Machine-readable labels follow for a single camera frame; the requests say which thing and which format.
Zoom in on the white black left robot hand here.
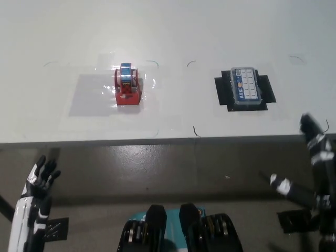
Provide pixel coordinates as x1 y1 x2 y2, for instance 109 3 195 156
7 154 61 252

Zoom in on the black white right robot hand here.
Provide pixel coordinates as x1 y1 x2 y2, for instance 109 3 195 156
269 112 336 237

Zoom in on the clear plastic screw box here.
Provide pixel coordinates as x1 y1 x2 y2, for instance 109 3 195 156
230 67 264 106

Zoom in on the black floor tape patch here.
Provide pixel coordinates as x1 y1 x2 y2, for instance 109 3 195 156
277 209 320 234
41 217 69 242

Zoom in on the black tape patch on table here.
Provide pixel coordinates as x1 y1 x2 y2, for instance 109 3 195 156
214 69 276 112

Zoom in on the clear glossy tape sheet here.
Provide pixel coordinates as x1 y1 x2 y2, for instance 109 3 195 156
68 54 158 118

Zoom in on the red tape dispenser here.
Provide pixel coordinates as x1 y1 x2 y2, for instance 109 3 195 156
114 62 141 106

